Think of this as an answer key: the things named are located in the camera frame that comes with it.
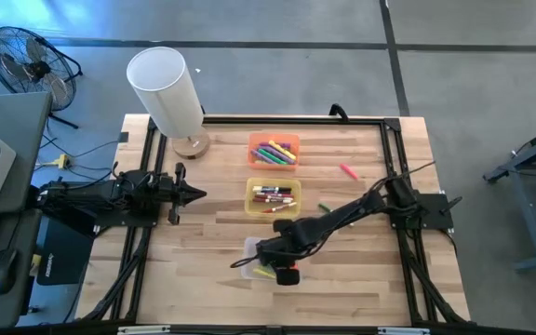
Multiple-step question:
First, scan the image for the purple marker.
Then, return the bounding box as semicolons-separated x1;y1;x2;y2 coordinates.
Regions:
259;144;296;166
249;149;275;166

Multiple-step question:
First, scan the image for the black clamp handle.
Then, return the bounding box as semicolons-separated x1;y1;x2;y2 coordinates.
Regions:
328;102;350;122

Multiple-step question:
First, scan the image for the grey desk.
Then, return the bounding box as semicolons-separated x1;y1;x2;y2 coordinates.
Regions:
0;90;54;218

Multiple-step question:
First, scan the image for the black capped white marker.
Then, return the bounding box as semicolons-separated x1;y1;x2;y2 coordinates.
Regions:
251;185;293;194

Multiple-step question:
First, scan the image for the black flat box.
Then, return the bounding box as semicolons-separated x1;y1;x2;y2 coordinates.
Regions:
35;214;96;287

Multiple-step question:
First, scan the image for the orange plastic bin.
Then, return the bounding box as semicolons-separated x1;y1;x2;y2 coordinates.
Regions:
248;132;302;172

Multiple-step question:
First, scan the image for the blue metal cart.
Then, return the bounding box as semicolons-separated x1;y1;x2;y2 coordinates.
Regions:
483;118;536;274

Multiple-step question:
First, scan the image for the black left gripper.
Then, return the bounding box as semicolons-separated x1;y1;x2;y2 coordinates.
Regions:
154;161;208;227

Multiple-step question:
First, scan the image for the black floor fan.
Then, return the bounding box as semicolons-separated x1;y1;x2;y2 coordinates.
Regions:
0;25;84;130

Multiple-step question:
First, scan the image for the yellow plastic bin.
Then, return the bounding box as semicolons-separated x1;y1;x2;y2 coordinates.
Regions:
244;177;302;219

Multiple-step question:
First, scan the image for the pink highlighter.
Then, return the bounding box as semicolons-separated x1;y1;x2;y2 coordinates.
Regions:
339;162;360;181

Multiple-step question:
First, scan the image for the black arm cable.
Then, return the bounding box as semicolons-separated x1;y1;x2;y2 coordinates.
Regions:
369;160;436;187

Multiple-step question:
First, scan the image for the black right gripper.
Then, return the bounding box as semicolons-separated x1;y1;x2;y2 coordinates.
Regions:
254;231;308;287

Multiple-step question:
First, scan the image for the black lever handle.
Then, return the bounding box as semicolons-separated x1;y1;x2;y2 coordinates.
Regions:
437;195;464;216

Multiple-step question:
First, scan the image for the white bracket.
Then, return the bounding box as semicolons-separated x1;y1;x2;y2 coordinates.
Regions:
376;326;432;335
116;325;172;335

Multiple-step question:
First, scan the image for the round wooden lamp base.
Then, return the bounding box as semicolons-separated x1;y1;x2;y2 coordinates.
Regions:
170;126;212;161

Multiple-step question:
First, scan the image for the red capped white marker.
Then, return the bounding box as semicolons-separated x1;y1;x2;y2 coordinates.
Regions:
261;201;299;215

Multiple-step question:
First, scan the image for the yellow power plug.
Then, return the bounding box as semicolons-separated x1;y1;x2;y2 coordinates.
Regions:
49;153;73;170

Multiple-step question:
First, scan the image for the black computer mouse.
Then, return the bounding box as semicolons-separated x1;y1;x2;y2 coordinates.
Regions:
0;247;20;296

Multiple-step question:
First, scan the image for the green marker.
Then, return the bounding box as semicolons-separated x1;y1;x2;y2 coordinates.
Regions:
256;148;288;166

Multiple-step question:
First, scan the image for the translucent clear plastic bin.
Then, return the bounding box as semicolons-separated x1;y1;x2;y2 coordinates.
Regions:
241;235;300;282

